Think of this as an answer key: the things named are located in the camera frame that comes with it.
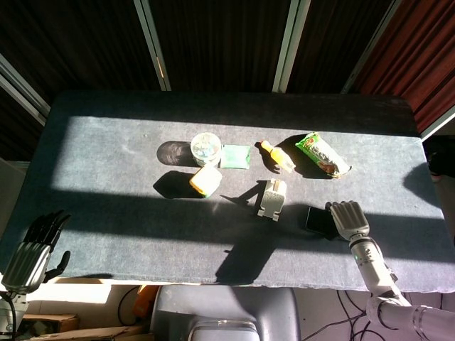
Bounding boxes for orange bag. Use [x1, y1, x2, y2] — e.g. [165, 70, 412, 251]
[132, 283, 159, 326]

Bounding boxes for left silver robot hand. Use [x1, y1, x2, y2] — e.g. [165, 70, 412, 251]
[1, 210, 73, 294]

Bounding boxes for white ribbed phone stand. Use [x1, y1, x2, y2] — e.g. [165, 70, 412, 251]
[256, 178, 288, 222]

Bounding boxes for grey robot torso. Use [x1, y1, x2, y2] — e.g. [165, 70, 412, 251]
[150, 285, 303, 341]

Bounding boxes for dark brown curtain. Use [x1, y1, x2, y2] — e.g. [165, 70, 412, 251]
[0, 0, 392, 163]

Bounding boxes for flat brown cardboard sheet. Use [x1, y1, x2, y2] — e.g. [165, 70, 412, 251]
[34, 324, 156, 341]

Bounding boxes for green snack bag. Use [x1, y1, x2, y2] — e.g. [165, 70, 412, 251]
[294, 131, 353, 179]

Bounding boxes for white round container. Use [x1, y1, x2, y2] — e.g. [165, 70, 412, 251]
[190, 131, 223, 168]

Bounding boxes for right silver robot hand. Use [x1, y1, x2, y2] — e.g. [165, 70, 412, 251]
[325, 200, 371, 243]

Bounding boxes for white window post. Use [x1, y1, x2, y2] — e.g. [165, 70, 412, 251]
[0, 53, 51, 126]
[271, 0, 304, 94]
[133, 0, 173, 92]
[420, 105, 455, 141]
[341, 0, 403, 94]

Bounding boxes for small yellow bottle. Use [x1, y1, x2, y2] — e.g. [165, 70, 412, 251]
[259, 140, 296, 174]

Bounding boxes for light green packet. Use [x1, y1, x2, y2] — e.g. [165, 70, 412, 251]
[218, 144, 252, 170]

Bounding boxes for grey table cloth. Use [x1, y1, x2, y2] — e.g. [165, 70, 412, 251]
[0, 90, 455, 294]

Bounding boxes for black smartphone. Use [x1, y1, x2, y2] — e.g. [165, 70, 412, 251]
[304, 205, 339, 241]

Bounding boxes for black cable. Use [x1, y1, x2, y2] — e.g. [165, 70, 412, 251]
[301, 289, 375, 341]
[117, 285, 140, 326]

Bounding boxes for reddish brown curtain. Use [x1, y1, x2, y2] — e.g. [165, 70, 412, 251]
[353, 0, 455, 134]

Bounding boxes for brown cardboard box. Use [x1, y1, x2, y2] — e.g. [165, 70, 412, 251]
[21, 312, 81, 335]

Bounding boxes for green box with orange lid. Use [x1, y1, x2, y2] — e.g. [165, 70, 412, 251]
[188, 165, 223, 199]

